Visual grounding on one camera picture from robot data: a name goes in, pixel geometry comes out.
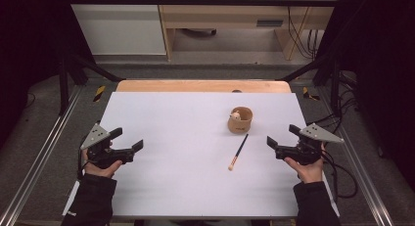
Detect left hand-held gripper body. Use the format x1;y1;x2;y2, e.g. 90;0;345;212
80;122;135;170

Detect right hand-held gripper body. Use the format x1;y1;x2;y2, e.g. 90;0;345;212
275;122;346;166

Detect person's left hand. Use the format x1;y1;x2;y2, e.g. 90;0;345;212
81;149;123;179

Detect person's right hand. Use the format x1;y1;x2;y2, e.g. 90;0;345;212
284;143;326;184

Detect wooden pen holder cup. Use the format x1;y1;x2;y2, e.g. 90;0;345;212
227;106;254;135

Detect yellow black tape marker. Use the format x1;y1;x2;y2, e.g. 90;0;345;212
301;86;321;102
92;85;107;103

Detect white board sheet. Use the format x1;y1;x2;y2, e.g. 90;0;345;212
62;91;341;219

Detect black metal stand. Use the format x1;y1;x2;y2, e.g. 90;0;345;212
280;53;342;116
58;53;123;116

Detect white cabinet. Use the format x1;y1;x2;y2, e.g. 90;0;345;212
65;0;167;57

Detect black curtain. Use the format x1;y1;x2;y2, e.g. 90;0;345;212
314;0;415;190
0;0;96;149

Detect light wooden desk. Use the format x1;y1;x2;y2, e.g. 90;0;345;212
156;0;341;62

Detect black floor cables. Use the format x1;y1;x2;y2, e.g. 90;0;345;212
306;70;360;136

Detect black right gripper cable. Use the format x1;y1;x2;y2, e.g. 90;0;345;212
321;151;359;200

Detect aluminium floor rail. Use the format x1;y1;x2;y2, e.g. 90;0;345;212
0;85;84;226
317;87;395;226

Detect hanging black cables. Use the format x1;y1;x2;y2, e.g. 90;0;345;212
286;5;320;61

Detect black horizontal frame bar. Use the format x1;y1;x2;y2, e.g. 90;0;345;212
63;0;341;8

